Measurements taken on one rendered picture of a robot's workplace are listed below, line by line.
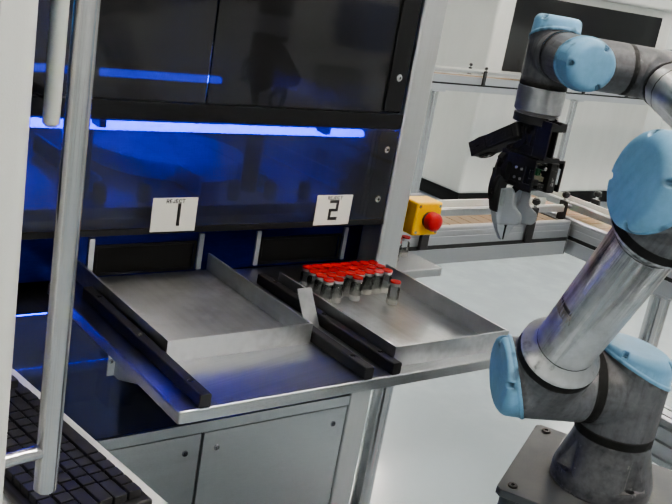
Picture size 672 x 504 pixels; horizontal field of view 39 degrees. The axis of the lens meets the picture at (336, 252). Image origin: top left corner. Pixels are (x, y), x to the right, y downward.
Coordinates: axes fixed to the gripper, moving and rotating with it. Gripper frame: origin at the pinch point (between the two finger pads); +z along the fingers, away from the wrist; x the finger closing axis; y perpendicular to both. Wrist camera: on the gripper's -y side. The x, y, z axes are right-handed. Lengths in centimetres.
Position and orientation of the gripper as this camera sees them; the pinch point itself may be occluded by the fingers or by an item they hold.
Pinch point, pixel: (499, 230)
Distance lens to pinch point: 159.3
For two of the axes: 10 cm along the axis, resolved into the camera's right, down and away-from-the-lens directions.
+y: 5.9, 3.3, -7.4
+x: 7.9, -0.5, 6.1
